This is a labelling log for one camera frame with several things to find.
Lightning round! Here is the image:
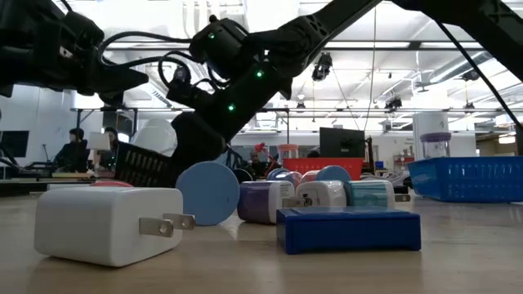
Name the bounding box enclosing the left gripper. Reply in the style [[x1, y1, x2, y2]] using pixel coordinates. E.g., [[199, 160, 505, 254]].
[[40, 11, 149, 108]]

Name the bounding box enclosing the blue-capped hourglass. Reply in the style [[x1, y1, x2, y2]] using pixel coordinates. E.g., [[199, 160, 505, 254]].
[[267, 167, 303, 184], [175, 161, 241, 227]]

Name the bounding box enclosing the black plastic basket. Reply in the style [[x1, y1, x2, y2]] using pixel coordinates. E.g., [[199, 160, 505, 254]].
[[114, 140, 183, 189]]

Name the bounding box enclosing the purple and white wall charger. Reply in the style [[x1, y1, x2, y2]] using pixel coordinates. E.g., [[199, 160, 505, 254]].
[[237, 180, 312, 225]]

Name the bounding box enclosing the pink and white wall charger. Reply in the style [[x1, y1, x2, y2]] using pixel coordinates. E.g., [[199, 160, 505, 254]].
[[90, 180, 134, 188]]

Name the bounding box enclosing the white black-faced wall charger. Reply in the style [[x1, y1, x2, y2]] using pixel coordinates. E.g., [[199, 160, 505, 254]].
[[294, 180, 348, 207]]

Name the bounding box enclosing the blue five-minute hourglass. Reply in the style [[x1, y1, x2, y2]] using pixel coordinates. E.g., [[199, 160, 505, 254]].
[[301, 164, 352, 184]]

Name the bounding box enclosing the large white wall charger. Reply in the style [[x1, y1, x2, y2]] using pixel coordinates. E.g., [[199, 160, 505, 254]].
[[34, 185, 196, 269]]

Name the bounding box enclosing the blue digital clock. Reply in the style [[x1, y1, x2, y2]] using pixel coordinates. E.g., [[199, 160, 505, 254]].
[[276, 206, 422, 255]]

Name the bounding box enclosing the teal striped wall charger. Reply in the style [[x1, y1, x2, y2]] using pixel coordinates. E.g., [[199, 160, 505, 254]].
[[344, 180, 411, 209]]

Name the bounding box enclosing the blue plastic basket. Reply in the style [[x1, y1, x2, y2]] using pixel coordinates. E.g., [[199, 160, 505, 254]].
[[407, 156, 523, 204]]

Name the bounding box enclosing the small red machine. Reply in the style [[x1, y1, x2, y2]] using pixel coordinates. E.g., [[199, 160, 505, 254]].
[[253, 141, 270, 164]]

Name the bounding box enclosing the person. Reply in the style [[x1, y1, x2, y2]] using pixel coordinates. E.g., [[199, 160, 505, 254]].
[[101, 126, 120, 169], [54, 127, 92, 173]]

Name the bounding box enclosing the white rectangular object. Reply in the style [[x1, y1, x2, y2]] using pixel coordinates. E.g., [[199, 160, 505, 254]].
[[86, 131, 111, 151]]

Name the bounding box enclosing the black computer monitor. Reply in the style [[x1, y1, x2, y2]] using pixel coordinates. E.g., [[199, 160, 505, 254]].
[[319, 127, 366, 159], [0, 130, 30, 158]]

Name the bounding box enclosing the red plastic basket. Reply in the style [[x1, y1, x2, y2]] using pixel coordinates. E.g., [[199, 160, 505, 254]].
[[282, 158, 364, 180]]

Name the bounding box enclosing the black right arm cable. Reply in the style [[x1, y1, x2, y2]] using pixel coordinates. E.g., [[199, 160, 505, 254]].
[[96, 30, 217, 91]]

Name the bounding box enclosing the coiled white cable bundle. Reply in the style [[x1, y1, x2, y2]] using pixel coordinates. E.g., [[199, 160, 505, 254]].
[[361, 171, 409, 185]]

